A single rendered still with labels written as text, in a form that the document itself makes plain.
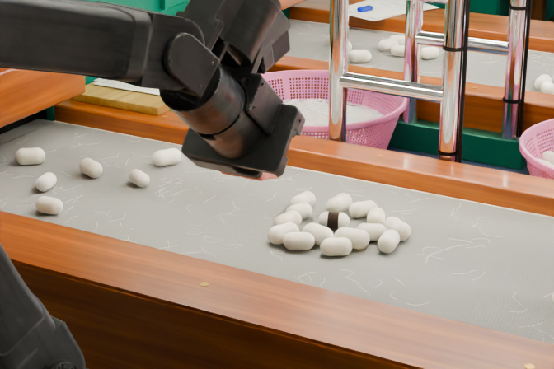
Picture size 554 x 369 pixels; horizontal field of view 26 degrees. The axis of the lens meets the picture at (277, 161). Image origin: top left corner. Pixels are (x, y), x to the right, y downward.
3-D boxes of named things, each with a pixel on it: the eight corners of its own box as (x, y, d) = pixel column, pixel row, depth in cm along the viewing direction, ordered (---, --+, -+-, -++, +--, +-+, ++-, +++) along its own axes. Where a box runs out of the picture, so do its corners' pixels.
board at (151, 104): (157, 116, 160) (157, 107, 159) (68, 100, 167) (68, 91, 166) (278, 58, 187) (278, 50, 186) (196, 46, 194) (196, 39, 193)
